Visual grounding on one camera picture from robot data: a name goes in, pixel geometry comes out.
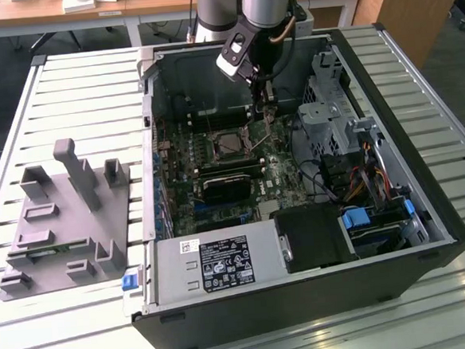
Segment CPU socket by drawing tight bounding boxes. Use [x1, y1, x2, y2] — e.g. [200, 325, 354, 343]
[209, 127, 255, 163]

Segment yellow red wire bundle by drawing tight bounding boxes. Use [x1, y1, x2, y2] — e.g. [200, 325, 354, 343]
[346, 162, 392, 206]

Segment wooden cabinet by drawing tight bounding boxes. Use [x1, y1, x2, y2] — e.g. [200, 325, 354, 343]
[350, 0, 465, 75]

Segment metal disk bay cage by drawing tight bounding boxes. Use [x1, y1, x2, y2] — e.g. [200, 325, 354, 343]
[291, 38, 386, 159]

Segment grey power supply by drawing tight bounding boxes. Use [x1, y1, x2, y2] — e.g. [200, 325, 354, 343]
[139, 220, 291, 309]

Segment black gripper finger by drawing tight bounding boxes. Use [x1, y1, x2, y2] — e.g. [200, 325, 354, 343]
[248, 66, 268, 122]
[264, 78, 280, 116]

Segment black graphics card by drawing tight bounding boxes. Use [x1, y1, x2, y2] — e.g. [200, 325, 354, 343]
[200, 173, 255, 205]

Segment green motherboard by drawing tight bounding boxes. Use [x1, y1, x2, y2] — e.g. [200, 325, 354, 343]
[150, 104, 315, 241]

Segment blue case latch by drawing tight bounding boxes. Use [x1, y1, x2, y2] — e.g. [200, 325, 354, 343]
[119, 272, 140, 292]

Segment green RAM stick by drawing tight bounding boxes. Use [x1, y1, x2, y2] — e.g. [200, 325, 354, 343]
[26, 241, 88, 261]

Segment grey parts rack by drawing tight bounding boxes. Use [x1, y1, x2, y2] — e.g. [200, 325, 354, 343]
[0, 133, 141, 304]

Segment white cardboard box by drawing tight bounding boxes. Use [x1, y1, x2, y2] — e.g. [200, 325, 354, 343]
[62, 0, 98, 14]

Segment silver chipset heatsink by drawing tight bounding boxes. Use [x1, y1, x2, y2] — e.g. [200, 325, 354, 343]
[257, 200, 281, 218]

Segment silver green CPU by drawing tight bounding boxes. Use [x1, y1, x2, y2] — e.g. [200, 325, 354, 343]
[214, 131, 246, 156]

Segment black RAM slot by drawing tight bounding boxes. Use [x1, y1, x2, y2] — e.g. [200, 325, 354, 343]
[196, 166, 266, 178]
[196, 159, 263, 171]
[191, 120, 253, 131]
[190, 111, 252, 123]
[190, 116, 252, 127]
[196, 170, 267, 182]
[190, 106, 251, 119]
[196, 163, 264, 175]

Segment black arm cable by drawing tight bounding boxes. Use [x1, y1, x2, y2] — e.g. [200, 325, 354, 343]
[262, 2, 303, 81]

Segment black plastic drive cover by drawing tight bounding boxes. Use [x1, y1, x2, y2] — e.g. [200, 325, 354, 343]
[272, 203, 360, 275]

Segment blue disk carrier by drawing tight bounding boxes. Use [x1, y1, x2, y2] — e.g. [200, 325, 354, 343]
[337, 204, 408, 261]

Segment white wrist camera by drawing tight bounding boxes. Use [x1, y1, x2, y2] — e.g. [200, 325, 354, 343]
[213, 28, 260, 84]

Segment black PC case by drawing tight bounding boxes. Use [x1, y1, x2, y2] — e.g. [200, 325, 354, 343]
[103, 17, 465, 349]

